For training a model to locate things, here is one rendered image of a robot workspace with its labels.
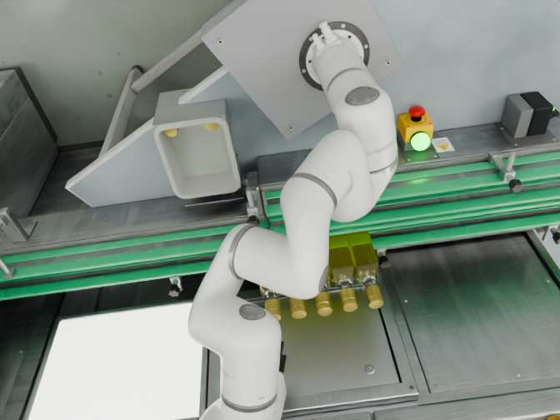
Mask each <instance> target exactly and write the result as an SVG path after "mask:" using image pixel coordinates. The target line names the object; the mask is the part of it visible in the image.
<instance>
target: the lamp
mask: <svg viewBox="0 0 560 420"><path fill-rule="evenodd" d="M410 143H411V144H412V146H413V148H414V149H416V150H418V151H422V150H424V149H426V148H427V147H428V146H429V144H430V139H429V136H428V134H427V133H426V132H424V131H419V132H415V133H414V134H413V135H412V136H411V138H410Z"/></svg>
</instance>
